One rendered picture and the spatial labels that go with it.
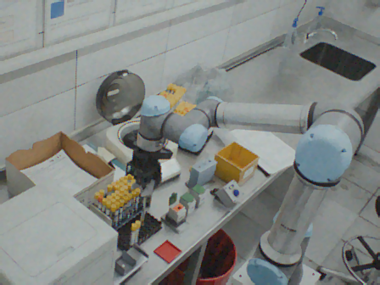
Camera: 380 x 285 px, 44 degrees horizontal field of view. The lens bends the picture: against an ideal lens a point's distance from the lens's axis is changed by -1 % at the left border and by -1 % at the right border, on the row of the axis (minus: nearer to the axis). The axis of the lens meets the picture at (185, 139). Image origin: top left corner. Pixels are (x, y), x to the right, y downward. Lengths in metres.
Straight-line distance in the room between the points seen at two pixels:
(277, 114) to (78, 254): 0.61
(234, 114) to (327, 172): 0.35
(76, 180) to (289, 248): 0.80
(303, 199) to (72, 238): 0.57
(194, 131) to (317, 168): 0.35
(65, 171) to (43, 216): 0.50
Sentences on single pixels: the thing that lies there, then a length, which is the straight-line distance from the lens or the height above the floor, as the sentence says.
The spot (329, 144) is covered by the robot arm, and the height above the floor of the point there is 1.54.
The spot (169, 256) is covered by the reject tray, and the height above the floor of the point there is 0.88.
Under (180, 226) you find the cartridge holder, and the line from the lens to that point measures 1.67.
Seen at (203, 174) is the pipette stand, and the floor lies 0.95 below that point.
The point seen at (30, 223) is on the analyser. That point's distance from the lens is 1.26.
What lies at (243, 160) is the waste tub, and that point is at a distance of 1.98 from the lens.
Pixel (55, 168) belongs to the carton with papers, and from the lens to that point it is 1.77.
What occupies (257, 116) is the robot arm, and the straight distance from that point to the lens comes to 1.28.
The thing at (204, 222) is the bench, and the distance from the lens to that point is 1.73.
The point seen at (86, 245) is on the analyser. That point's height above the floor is 1.17.
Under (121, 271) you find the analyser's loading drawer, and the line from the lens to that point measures 1.47.
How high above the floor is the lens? 2.10
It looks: 36 degrees down
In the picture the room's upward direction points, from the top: 12 degrees clockwise
